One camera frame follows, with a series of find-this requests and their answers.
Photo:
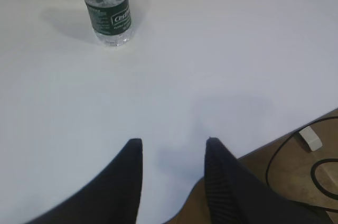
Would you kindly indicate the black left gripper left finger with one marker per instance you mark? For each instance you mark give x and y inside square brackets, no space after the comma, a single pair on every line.
[113,196]

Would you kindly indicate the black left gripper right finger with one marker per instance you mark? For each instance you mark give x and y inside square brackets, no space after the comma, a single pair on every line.
[235,195]

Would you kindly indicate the clear water bottle green label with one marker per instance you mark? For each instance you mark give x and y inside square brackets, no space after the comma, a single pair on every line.
[111,20]

